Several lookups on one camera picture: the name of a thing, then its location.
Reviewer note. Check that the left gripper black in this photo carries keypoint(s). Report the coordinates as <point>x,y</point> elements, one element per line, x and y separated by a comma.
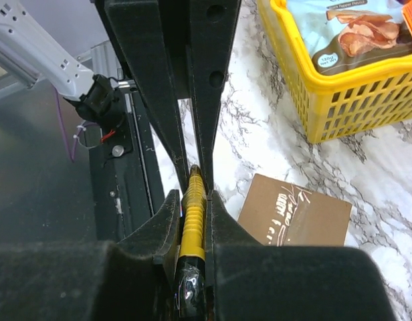
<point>154,38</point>

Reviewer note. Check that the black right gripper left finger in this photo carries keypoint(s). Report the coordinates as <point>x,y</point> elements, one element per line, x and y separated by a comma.
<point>103,280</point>

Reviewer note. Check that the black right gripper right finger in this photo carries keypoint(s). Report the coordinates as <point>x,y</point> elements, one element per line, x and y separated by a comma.
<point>251,281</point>

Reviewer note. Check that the yellow utility knife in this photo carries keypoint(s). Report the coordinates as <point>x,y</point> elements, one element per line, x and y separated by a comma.
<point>190,300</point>

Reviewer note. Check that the brown cardboard express box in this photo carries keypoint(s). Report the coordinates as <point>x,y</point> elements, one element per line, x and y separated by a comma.
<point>277,213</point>

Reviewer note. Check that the light blue chips bag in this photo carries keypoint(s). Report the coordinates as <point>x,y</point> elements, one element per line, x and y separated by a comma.
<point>343,35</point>

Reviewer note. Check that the yellow plastic shopping basket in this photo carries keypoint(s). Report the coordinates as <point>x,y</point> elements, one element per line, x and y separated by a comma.
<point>334,106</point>

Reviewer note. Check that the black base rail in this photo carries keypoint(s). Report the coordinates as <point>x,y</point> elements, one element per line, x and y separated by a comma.
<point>126,182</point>

